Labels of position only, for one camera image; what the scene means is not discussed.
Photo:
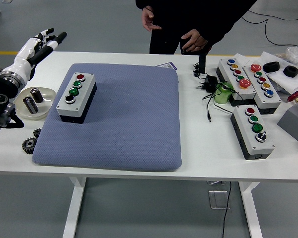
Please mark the green tape roll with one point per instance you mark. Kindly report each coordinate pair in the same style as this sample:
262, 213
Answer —
221, 96

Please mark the grey four-button control box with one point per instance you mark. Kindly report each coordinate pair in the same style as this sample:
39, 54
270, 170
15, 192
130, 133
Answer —
243, 129
83, 85

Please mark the grey five-button control box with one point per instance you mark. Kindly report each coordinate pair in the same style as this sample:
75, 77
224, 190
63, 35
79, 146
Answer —
274, 99
226, 72

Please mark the black power adapter plug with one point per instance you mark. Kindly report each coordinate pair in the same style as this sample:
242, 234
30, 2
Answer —
209, 80

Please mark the small black gear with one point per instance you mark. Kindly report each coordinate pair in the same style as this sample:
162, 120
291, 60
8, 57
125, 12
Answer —
36, 133

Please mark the large black gear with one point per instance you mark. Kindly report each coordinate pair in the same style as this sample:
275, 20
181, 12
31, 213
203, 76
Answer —
28, 146

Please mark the purple label card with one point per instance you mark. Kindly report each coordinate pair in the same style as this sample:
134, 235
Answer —
169, 66

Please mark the large white paper sheet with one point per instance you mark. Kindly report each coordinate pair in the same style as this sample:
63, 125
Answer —
285, 83

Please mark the white table leg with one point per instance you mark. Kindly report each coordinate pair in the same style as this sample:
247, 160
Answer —
250, 210
74, 203

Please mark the person's left hand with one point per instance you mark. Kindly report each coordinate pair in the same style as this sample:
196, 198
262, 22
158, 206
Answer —
195, 39

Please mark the clear floor plate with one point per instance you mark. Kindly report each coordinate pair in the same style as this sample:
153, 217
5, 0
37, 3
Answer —
216, 198

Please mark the grey block holder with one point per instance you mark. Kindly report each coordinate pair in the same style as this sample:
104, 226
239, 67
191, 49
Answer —
293, 124

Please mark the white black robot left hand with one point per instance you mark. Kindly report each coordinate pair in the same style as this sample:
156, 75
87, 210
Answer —
21, 59

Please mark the clear plastic bag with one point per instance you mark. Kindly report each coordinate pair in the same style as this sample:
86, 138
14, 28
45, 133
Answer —
296, 55

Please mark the person's right hand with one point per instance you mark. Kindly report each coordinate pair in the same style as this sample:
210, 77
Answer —
149, 18

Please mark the blue-grey textured mat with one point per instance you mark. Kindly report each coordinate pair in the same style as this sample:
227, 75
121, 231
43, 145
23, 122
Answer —
129, 119

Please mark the translucent white dish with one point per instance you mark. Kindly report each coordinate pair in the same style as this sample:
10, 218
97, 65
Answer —
46, 99

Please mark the black upright device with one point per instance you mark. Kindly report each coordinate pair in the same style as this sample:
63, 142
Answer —
201, 63

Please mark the dark metal cylinder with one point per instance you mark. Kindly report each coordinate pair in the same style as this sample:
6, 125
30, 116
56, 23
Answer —
37, 95
31, 105

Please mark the small white paper sheet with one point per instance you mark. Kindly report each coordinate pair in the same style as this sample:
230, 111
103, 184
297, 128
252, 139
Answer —
242, 58

